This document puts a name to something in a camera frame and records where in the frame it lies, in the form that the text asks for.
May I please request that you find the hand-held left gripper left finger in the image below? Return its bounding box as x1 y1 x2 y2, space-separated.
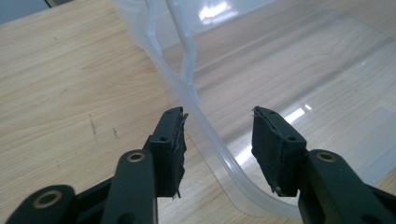
143 105 190 199

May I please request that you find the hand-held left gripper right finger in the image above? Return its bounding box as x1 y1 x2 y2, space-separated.
250 105 308 198

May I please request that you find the clear plastic storage box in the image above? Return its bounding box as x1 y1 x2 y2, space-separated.
111 0 396 220

